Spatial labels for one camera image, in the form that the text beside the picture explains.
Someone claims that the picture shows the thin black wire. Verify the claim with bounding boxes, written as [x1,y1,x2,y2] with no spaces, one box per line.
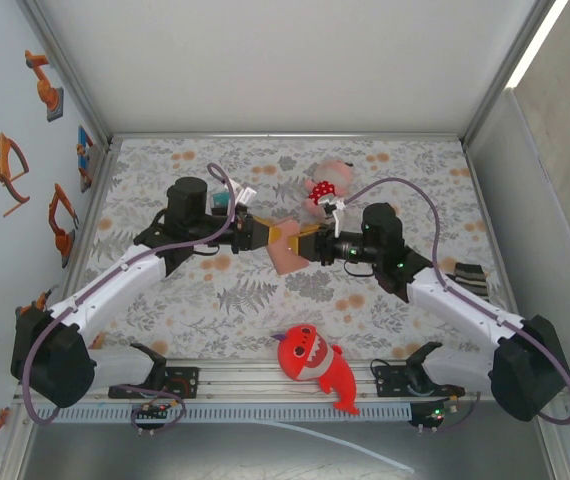
[342,258,382,279]

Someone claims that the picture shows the clear acrylic card stand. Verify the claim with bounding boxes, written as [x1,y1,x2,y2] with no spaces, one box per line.
[208,188,240,216]

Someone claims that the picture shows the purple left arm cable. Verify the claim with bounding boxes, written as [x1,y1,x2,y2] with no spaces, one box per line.
[18,163,239,426]

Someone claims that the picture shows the short purple cable loop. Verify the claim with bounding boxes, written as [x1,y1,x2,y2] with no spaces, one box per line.
[417,392,484,434]
[131,385,186,437]

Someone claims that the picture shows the circuit board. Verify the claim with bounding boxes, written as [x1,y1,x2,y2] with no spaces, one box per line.
[408,397,459,431]
[133,401,172,422]

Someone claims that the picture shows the aluminium frame post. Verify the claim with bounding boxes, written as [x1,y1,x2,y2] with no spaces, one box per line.
[17,0,116,146]
[459,0,559,146]

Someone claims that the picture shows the right circuit board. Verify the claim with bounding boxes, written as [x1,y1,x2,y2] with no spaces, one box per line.
[408,397,459,431]

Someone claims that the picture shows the white light strip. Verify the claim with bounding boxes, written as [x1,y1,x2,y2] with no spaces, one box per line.
[504,0,570,91]

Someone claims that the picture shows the left circuit board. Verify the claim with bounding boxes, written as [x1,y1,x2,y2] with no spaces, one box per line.
[133,401,172,422]

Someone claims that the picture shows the blue orange conveyor wall sticker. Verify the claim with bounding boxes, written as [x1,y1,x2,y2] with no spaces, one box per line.
[75,124,97,194]

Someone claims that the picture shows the white slotted cable duct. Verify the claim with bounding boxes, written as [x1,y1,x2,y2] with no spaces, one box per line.
[34,403,412,422]

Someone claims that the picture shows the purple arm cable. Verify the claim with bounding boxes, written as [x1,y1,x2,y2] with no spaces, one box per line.
[18,163,239,426]
[342,177,570,427]

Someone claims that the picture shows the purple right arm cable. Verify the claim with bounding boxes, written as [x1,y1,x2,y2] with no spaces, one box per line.
[342,177,570,427]

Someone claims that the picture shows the aluminium frame bar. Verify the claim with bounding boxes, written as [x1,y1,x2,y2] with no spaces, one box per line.
[108,131,466,144]

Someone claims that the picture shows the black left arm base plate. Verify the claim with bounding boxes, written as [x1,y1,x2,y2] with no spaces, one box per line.
[108,366,201,400]

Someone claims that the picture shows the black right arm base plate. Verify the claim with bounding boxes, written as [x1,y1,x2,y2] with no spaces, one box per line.
[374,362,466,399]

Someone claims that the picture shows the red shark plush toy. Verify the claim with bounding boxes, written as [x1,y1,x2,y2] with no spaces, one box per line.
[270,323,361,416]

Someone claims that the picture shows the pink doll with polka-dot dress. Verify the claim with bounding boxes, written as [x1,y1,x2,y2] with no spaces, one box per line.
[300,157,357,217]

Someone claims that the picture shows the black and white striped sock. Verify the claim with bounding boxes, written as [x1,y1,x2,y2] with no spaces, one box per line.
[447,262,491,301]

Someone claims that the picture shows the thin white tube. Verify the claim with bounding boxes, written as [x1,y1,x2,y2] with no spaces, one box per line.
[259,419,416,474]

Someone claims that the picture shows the aluminium mounting rail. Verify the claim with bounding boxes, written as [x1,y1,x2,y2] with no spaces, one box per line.
[12,357,570,404]

